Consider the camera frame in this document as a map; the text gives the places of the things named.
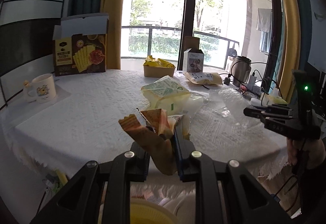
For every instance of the yellow curtain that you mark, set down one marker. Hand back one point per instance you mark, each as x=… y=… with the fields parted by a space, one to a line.
x=113 y=35
x=292 y=47

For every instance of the kraft paper mailer bag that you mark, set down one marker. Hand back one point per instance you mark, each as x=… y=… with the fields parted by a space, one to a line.
x=202 y=78

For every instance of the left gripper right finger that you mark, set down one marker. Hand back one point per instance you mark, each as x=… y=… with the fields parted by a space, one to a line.
x=195 y=166

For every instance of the yellow green plastic bag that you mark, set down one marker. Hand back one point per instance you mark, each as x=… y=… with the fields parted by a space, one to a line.
x=166 y=93

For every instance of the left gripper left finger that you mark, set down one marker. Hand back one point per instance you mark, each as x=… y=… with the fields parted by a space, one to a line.
x=130 y=166

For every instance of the person's right hand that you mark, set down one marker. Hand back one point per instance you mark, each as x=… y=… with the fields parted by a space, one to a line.
x=309 y=154

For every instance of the brown paper bowl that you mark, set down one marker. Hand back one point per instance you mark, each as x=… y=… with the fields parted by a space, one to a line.
x=158 y=72

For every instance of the yellow curtain right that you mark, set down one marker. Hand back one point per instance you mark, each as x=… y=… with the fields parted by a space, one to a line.
x=292 y=47

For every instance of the yellow tissue pack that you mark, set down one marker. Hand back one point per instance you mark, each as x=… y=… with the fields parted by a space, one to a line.
x=268 y=100

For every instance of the white tablecloth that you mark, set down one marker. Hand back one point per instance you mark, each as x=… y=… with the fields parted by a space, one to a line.
x=81 y=124

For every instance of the white earbuds case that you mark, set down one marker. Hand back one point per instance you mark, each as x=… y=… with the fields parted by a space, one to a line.
x=255 y=102

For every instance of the yellow curtain left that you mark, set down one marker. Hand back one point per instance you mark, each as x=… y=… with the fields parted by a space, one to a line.
x=113 y=35

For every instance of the stainless steel kettle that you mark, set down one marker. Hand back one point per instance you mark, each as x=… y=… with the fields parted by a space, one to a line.
x=240 y=70

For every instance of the orange snack wrapper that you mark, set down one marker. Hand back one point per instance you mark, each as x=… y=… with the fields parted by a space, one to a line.
x=155 y=137

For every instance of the black power adapter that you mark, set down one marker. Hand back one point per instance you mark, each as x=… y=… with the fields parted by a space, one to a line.
x=226 y=81

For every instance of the dark cracker box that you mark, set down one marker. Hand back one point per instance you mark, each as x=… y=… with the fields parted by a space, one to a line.
x=79 y=45

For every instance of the clear plastic bag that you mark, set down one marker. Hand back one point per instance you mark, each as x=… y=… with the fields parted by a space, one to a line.
x=225 y=105

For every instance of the yellow wrappers in bowl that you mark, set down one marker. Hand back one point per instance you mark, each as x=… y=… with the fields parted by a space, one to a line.
x=157 y=62

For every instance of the yellow trash bin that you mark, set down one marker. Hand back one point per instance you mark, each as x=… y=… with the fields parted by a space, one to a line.
x=142 y=211

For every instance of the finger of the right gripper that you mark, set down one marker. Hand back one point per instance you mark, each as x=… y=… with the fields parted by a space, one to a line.
x=257 y=111
x=278 y=124

